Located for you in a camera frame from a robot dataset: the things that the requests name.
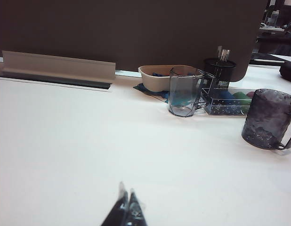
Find pens in holder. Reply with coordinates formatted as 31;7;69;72
217;46;232;61

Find clear dotted plastic box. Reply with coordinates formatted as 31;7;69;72
203;87;257;116

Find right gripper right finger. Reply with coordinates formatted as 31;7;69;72
126;187;148;226

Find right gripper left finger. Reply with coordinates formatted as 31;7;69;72
100;181;129;226

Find beige cable tray flap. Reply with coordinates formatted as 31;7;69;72
0;50;117;91

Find dark textured glass mug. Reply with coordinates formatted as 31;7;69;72
241;89;291;151

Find black soft case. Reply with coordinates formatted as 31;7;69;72
279;61;291;83

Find blue flat mat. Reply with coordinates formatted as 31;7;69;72
133;82;171;102

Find blue soft block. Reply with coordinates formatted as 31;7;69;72
218;90;235;101

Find green soft block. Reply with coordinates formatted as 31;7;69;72
232;91;252;101

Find clear faceted plastic cup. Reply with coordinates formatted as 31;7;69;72
168;66;216;118

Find beige paper pulp bowl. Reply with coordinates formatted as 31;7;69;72
137;65;204;93

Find black mesh pen holder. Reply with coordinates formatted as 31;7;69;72
203;57;237;89

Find brown desk partition panel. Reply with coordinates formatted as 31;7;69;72
0;0;271;82

